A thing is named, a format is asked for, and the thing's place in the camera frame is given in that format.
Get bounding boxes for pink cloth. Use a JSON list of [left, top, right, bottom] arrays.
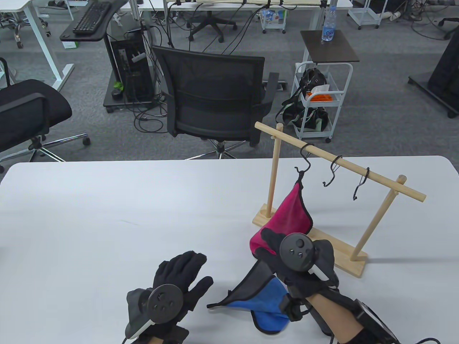
[[250, 178, 313, 259]]

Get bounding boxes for black padded office chair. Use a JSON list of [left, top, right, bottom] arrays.
[[0, 57, 91, 173]]

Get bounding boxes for clear plastic water bottle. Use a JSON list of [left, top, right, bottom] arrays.
[[321, 5, 337, 42]]

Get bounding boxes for black mesh office chair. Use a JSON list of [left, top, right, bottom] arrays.
[[152, 46, 280, 160]]

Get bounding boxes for round black right hand controller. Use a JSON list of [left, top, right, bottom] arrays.
[[279, 233, 338, 282]]

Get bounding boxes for round black left hand controller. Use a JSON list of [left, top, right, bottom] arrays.
[[125, 284, 185, 339]]

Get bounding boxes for person's right forearm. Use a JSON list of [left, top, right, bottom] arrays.
[[308, 290, 363, 344]]

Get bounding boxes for wooden hanging rack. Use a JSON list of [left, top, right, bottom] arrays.
[[252, 121, 427, 278]]

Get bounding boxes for black keyboard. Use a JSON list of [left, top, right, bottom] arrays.
[[72, 1, 112, 35]]

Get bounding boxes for white rolling cart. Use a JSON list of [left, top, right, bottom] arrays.
[[292, 61, 354, 143]]

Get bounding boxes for black computer tower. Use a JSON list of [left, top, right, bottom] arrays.
[[103, 30, 155, 112]]

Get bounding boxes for black chair base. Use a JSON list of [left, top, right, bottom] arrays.
[[186, 3, 238, 44]]

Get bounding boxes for white desk frame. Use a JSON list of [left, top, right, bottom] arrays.
[[0, 0, 75, 91]]

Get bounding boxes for black floor cables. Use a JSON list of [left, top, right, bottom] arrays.
[[133, 94, 170, 134]]

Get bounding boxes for black screen stand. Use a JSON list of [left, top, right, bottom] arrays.
[[407, 35, 459, 119]]

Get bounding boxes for black keyboard shelf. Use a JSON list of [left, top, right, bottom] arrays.
[[60, 0, 130, 42]]

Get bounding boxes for black forearm box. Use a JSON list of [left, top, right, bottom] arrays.
[[354, 300, 401, 344]]

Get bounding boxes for round black hand controller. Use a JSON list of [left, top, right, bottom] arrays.
[[125, 284, 185, 339], [279, 233, 338, 282]]

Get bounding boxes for brown top side table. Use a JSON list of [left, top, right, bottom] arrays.
[[300, 30, 360, 64]]

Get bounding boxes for person's right hand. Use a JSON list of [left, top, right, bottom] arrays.
[[255, 229, 340, 300]]

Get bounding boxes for person's left hand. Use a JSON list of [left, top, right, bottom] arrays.
[[125, 251, 214, 344]]

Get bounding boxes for white wire trolley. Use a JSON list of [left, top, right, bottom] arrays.
[[347, 0, 383, 30]]

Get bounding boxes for blue cloth with grey edge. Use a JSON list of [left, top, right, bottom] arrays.
[[207, 259, 292, 336]]

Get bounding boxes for black hanging cables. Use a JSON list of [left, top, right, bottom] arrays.
[[142, 0, 274, 56]]

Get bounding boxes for black bag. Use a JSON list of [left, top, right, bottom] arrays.
[[275, 68, 334, 130]]

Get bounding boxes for black metal hook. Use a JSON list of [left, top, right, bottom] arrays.
[[322, 155, 343, 187], [352, 167, 370, 201], [294, 143, 315, 174]]

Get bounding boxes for long white desk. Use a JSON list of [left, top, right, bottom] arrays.
[[138, 0, 354, 30]]

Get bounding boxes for small white trolley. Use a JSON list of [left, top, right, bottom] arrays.
[[260, 6, 288, 35]]

